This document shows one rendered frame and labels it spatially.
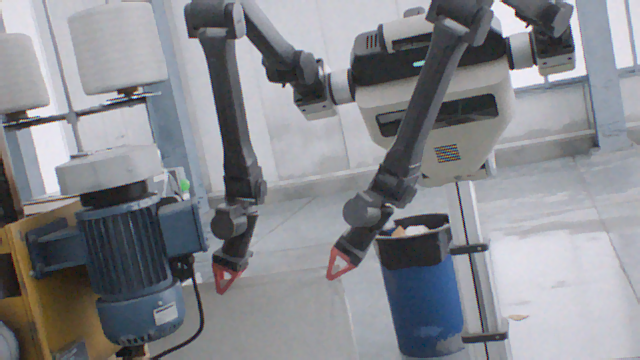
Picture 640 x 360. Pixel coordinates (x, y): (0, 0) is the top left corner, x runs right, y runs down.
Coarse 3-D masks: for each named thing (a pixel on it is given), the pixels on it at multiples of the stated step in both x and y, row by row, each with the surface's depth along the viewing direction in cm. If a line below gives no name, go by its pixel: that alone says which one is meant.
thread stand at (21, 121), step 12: (108, 0) 144; (48, 12) 147; (48, 24) 147; (60, 60) 148; (60, 72) 148; (120, 96) 142; (132, 96) 141; (144, 96) 143; (72, 108) 149; (96, 108) 148; (108, 108) 147; (120, 108) 147; (12, 120) 149; (24, 120) 148; (36, 120) 152; (48, 120) 151; (60, 120) 150; (72, 120) 148; (72, 156) 148
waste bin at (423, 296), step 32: (416, 224) 412; (448, 224) 373; (384, 256) 379; (416, 256) 369; (448, 256) 374; (416, 288) 373; (448, 288) 375; (416, 320) 377; (448, 320) 376; (416, 352) 382; (448, 352) 378
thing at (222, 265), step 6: (216, 264) 163; (222, 264) 163; (228, 264) 163; (216, 270) 164; (228, 270) 163; (216, 276) 165; (234, 276) 163; (216, 282) 166; (228, 282) 164; (216, 288) 166; (222, 288) 166; (222, 294) 166
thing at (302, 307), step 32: (192, 288) 169; (256, 288) 164; (288, 288) 162; (320, 288) 160; (192, 320) 170; (224, 320) 168; (256, 320) 166; (288, 320) 164; (320, 320) 162; (160, 352) 174; (192, 352) 172; (224, 352) 169; (256, 352) 167; (288, 352) 165; (320, 352) 163; (352, 352) 161
